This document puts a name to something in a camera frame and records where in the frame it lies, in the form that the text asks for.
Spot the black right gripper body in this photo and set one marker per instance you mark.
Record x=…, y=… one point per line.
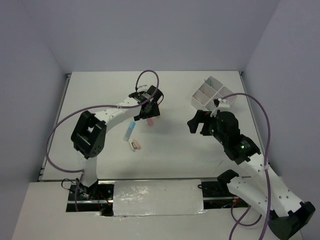
x=208, y=127

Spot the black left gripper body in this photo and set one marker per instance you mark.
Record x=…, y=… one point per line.
x=153, y=111

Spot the light blue highlighter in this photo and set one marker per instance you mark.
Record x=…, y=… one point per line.
x=129, y=131

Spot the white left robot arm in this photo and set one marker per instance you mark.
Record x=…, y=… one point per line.
x=90, y=131

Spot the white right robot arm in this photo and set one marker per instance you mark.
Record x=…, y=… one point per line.
x=285, y=212

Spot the clear compartment organizer box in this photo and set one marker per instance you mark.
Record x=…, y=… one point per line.
x=203, y=98

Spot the silver foil panel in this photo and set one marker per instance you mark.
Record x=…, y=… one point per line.
x=157, y=198

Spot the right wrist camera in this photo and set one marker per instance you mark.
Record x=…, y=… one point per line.
x=220, y=103

